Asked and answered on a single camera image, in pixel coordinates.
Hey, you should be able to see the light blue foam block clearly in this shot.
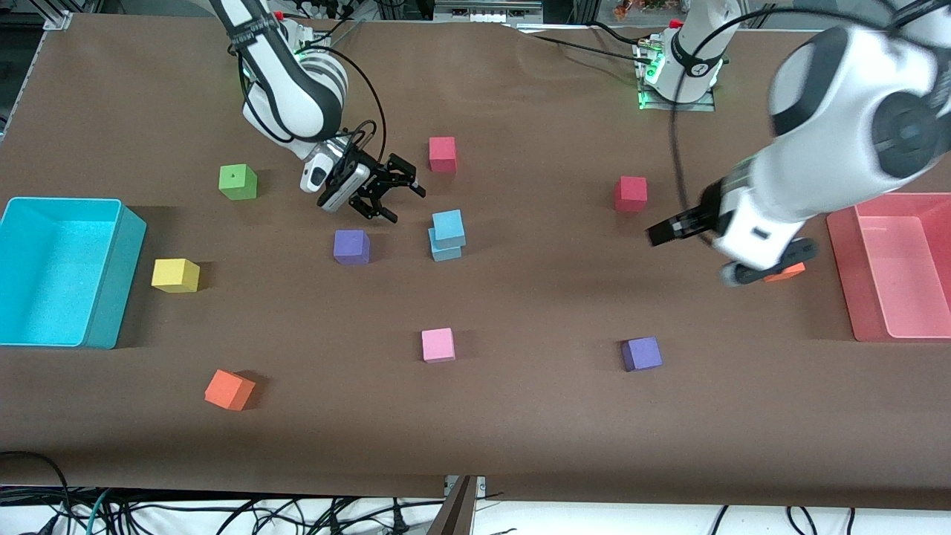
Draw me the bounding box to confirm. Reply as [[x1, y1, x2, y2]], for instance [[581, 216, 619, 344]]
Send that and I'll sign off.
[[429, 229, 463, 262], [432, 210, 467, 250]]

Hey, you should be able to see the red foam block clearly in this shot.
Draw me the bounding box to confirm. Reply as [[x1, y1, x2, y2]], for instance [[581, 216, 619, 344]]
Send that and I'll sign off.
[[429, 136, 458, 173], [614, 176, 648, 213]]

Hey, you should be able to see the purple foam block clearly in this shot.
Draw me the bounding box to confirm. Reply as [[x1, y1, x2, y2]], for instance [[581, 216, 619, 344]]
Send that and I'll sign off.
[[621, 337, 663, 373], [333, 229, 371, 266]]

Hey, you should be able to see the green foam block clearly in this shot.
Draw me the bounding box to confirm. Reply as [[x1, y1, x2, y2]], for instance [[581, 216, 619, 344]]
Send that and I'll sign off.
[[218, 164, 259, 201]]

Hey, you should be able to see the pink foam block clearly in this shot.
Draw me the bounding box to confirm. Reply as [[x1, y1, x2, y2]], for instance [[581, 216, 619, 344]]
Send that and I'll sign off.
[[421, 328, 456, 364]]

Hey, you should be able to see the pink plastic bin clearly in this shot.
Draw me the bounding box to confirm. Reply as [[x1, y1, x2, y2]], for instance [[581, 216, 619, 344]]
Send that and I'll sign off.
[[826, 192, 951, 343]]

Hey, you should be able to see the yellow foam block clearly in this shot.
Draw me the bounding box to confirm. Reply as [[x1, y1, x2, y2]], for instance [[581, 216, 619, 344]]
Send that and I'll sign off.
[[152, 258, 201, 294]]

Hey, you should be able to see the brown table cover mat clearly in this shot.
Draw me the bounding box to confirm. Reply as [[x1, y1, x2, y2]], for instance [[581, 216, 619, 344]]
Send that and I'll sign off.
[[0, 13, 951, 512]]

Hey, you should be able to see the dark metal bar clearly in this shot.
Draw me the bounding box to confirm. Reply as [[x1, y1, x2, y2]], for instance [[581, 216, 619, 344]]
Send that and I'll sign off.
[[427, 476, 478, 535]]

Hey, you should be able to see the cyan plastic bin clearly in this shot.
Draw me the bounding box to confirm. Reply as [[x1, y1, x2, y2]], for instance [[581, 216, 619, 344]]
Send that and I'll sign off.
[[0, 197, 148, 350]]

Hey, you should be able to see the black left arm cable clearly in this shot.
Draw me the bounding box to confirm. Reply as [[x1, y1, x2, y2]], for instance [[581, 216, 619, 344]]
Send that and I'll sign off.
[[669, 4, 833, 224]]

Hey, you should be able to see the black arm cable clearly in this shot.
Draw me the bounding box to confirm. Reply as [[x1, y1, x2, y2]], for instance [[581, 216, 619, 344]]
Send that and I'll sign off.
[[325, 48, 389, 163], [669, 4, 833, 224]]

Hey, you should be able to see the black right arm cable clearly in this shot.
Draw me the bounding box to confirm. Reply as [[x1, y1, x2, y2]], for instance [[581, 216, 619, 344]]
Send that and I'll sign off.
[[325, 48, 389, 163]]

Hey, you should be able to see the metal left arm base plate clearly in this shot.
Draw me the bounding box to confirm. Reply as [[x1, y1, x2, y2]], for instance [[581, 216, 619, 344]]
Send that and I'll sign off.
[[635, 37, 718, 112]]

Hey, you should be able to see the silver metal frame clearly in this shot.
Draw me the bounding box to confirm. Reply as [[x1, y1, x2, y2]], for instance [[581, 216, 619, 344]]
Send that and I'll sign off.
[[435, 0, 545, 23]]

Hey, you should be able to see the black cable on mat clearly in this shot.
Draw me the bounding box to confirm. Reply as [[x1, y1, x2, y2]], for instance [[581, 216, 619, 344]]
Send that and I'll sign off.
[[513, 21, 656, 57]]

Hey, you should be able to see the silver metal bracket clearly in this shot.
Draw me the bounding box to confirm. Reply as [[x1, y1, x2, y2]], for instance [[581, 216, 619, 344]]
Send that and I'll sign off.
[[444, 476, 488, 500]]

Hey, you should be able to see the black looped floor cable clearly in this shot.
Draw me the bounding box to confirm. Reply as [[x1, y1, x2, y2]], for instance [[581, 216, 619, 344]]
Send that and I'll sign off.
[[0, 450, 75, 535]]

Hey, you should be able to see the teal cable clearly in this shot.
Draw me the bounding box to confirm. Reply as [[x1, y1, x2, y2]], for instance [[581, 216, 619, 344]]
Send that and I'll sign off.
[[84, 487, 114, 535]]

